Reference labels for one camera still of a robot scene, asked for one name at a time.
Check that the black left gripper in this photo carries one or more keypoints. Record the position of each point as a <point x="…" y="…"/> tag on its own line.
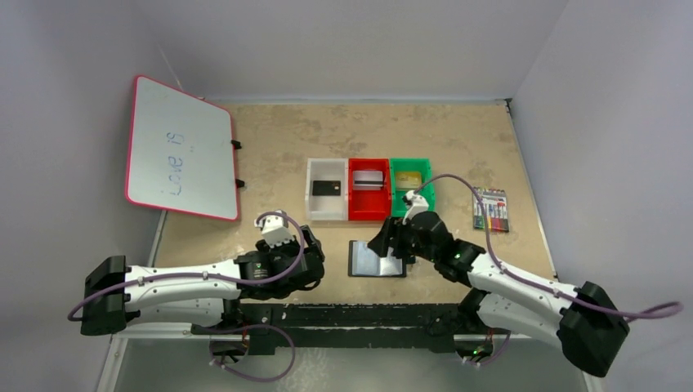
<point x="311" y="258"/>

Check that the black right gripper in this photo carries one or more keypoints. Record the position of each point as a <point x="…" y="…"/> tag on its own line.
<point x="397" y="238"/>

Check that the black leather card holder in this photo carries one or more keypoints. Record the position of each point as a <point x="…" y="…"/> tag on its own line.
<point x="365" y="263"/>

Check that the white credit card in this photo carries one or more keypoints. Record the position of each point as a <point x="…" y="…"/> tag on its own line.
<point x="368" y="180"/>

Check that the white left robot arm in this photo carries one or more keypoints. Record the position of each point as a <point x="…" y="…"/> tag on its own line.
<point x="118" y="295"/>

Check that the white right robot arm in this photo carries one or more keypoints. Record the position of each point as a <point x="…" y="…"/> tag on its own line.
<point x="579" y="321"/>

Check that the gold credit card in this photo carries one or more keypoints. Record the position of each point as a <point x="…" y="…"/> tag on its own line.
<point x="407" y="180"/>

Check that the black credit card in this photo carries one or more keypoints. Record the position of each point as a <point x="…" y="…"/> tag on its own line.
<point x="327" y="188"/>

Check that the red plastic bin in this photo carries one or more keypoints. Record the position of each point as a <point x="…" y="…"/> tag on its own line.
<point x="369" y="205"/>

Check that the green plastic bin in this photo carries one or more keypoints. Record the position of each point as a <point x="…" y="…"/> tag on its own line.
<point x="422" y="165"/>

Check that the white plastic bin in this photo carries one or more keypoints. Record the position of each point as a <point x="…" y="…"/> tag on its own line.
<point x="326" y="208"/>

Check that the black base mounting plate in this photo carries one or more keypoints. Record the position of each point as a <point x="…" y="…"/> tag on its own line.
<point x="439" y="328"/>

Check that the pack of coloured markers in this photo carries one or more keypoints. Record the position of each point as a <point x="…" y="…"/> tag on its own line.
<point x="494" y="202"/>

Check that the pink framed whiteboard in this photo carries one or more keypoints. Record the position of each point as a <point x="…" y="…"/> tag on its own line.
<point x="181" y="155"/>

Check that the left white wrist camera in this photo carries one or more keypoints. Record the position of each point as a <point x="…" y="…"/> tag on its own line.
<point x="276" y="230"/>

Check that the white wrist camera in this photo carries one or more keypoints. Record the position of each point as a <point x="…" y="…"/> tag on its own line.
<point x="276" y="230"/>
<point x="415" y="204"/>

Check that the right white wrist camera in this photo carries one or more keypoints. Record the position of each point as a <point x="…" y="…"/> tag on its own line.
<point x="415" y="204"/>

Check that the aluminium rail frame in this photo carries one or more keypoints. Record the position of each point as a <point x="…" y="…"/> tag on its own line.
<point x="246" y="295"/>

